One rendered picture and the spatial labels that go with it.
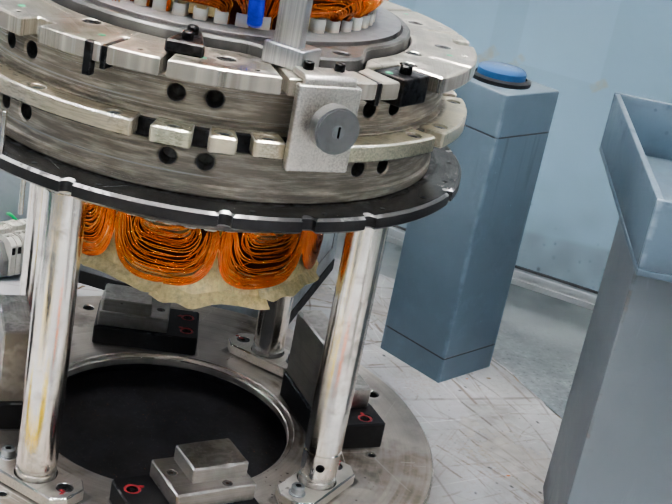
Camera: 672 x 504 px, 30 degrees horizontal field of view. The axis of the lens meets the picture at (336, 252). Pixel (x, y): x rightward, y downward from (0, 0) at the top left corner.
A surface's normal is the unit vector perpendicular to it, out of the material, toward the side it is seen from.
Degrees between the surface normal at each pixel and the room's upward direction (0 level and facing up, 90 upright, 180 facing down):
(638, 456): 90
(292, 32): 90
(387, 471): 0
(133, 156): 90
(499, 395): 0
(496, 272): 90
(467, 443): 0
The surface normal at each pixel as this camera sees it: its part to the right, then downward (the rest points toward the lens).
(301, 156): 0.40, 0.40
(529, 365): 0.18, -0.91
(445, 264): -0.71, 0.14
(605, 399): -0.11, 0.35
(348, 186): 0.61, 0.39
